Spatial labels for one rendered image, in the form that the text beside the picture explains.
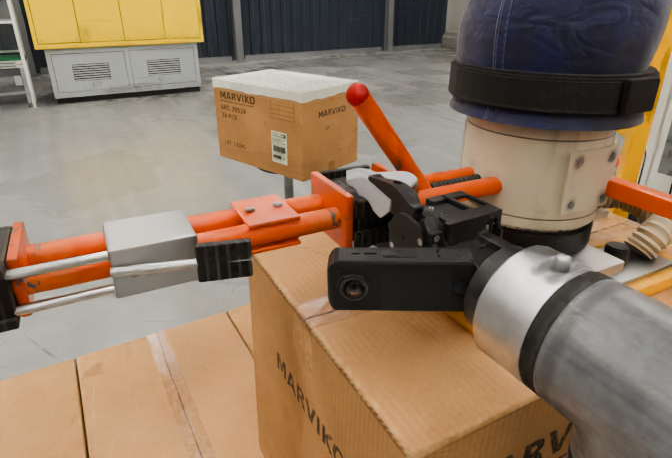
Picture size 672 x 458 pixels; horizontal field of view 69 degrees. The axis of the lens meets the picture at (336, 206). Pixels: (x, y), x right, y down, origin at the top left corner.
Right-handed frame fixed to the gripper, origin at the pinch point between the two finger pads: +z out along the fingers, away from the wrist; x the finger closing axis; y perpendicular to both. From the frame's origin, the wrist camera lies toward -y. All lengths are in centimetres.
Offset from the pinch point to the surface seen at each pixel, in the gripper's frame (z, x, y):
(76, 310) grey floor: 191, -119, -37
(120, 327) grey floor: 167, -119, -20
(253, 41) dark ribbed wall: 1042, -77, 381
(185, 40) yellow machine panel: 721, -42, 156
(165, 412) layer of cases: 50, -65, -17
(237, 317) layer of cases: 75, -65, 8
